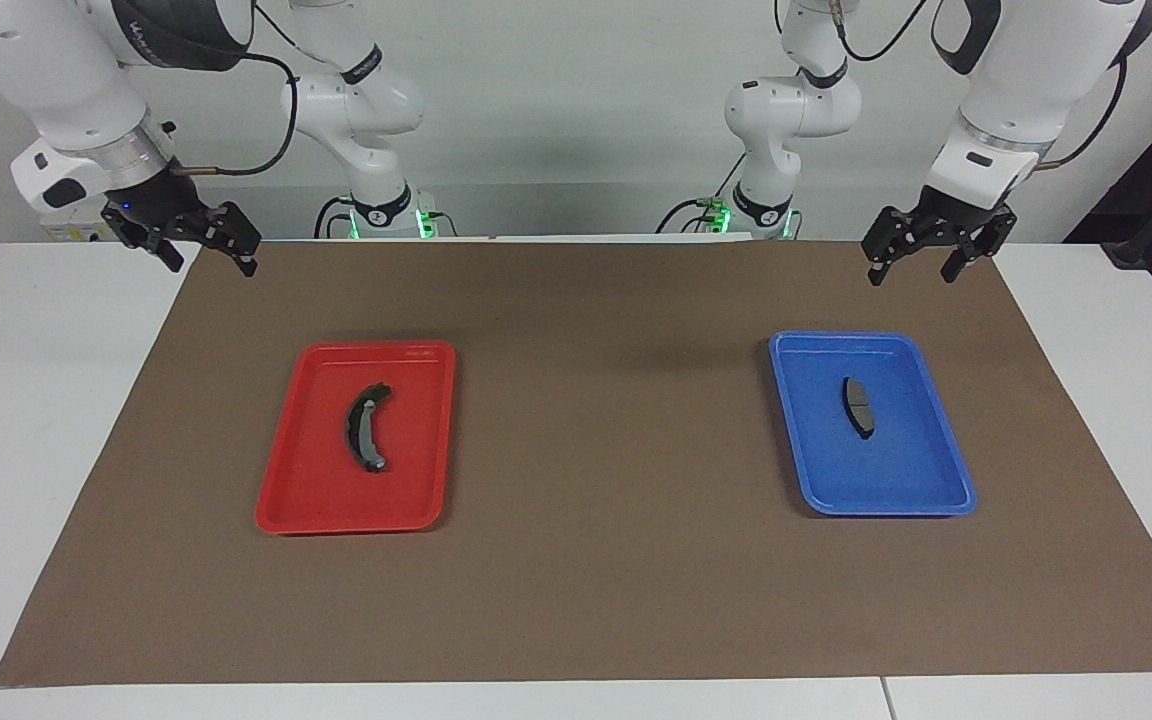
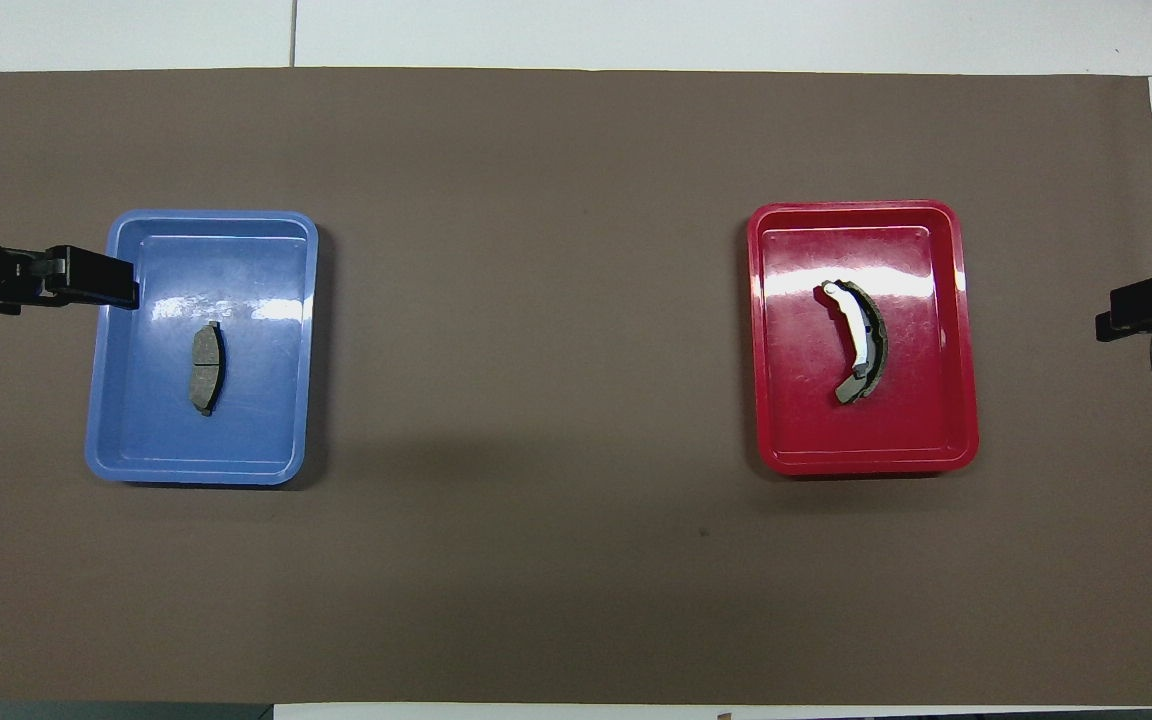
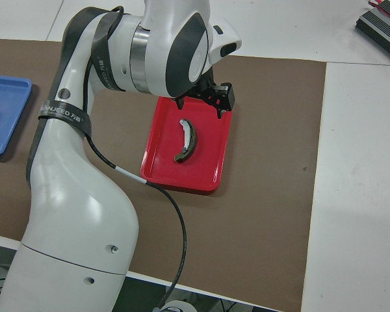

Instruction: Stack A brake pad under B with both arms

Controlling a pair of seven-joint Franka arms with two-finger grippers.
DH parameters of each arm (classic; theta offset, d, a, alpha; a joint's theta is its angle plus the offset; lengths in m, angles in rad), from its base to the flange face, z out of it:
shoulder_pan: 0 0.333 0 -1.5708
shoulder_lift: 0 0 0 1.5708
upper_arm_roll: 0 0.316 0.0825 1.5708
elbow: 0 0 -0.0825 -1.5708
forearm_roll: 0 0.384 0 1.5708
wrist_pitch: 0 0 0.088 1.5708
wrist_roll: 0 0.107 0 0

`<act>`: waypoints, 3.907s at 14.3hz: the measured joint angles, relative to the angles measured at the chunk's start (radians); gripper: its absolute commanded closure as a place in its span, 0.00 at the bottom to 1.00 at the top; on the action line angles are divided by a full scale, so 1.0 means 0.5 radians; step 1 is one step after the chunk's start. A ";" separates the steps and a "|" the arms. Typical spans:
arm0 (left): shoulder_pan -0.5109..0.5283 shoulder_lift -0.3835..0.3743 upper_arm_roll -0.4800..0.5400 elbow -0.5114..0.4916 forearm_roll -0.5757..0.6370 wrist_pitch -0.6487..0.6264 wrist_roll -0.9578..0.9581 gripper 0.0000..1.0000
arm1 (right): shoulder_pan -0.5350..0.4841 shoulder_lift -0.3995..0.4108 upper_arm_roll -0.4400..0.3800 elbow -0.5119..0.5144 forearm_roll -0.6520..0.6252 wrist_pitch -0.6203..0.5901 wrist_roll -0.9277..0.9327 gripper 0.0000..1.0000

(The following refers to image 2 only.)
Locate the grey brake pad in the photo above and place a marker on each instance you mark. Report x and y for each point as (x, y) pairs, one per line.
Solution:
(204, 365)

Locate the curved brake shoe white rib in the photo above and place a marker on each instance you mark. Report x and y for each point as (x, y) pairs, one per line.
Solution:
(850, 318)

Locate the blue plastic tray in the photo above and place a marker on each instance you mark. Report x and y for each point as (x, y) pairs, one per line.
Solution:
(256, 425)

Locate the red plastic tray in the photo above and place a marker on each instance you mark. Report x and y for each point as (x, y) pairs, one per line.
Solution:
(806, 425)

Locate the brown table mat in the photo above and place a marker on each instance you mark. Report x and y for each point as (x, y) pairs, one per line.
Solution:
(576, 560)

